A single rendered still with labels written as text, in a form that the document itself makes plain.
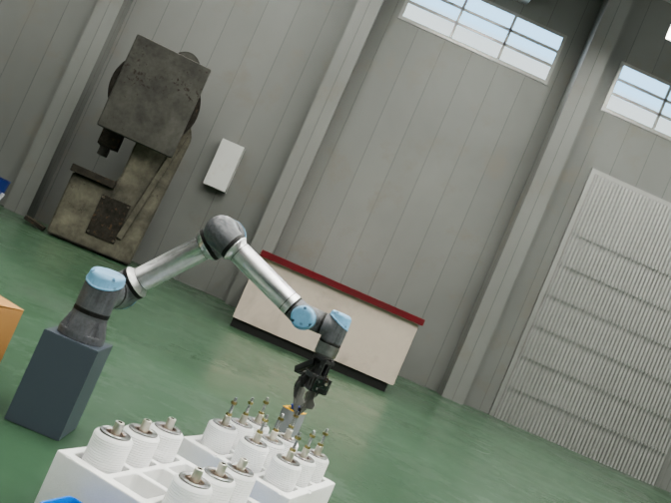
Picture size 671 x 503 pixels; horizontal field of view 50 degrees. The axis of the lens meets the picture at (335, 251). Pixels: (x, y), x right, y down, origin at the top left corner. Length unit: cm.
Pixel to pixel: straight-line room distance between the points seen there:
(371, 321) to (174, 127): 324
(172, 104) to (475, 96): 412
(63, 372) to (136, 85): 644
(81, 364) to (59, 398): 12
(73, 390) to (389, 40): 838
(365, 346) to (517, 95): 466
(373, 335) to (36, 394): 508
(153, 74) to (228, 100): 163
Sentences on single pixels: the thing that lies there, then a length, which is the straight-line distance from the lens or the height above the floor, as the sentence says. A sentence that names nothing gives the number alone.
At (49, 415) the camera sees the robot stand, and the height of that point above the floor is 6.
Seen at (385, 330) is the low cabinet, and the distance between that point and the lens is 718.
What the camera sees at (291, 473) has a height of 23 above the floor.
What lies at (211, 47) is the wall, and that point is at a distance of 1016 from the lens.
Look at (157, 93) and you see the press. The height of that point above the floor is 196.
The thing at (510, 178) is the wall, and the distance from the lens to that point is 1014.
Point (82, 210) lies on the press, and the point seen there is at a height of 41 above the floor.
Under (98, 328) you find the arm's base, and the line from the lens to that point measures 241.
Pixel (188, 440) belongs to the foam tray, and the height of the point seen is 18.
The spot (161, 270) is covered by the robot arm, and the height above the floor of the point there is 59.
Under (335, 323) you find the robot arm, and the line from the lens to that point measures 237.
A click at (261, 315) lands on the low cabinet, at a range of 712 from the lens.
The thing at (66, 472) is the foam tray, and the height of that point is 15.
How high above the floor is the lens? 78
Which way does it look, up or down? 2 degrees up
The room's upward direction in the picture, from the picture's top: 23 degrees clockwise
